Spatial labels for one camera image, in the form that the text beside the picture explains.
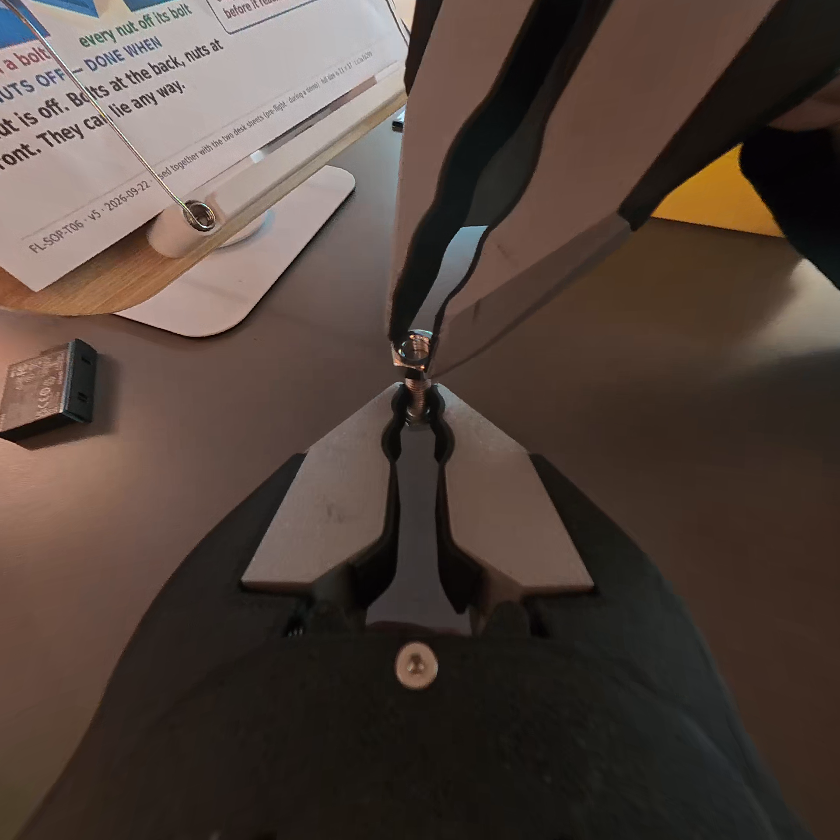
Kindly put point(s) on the printed instruction sheet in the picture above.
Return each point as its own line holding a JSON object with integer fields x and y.
{"x": 197, "y": 118}

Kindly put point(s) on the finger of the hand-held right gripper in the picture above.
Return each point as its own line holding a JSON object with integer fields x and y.
{"x": 446, "y": 98}
{"x": 590, "y": 164}

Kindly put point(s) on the silver bolt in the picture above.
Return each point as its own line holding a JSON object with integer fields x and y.
{"x": 417, "y": 394}

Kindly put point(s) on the black camera battery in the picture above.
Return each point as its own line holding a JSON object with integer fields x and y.
{"x": 46, "y": 387}

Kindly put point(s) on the yellow plastic bin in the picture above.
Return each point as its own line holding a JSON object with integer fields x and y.
{"x": 709, "y": 197}

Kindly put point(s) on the person's right hand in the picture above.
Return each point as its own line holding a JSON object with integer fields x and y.
{"x": 817, "y": 115}

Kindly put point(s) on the silver hex nut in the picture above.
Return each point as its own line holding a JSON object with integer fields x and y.
{"x": 400, "y": 364}

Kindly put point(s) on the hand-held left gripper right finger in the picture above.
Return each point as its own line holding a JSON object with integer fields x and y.
{"x": 505, "y": 518}

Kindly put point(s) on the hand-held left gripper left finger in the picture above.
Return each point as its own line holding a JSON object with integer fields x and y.
{"x": 328, "y": 518}

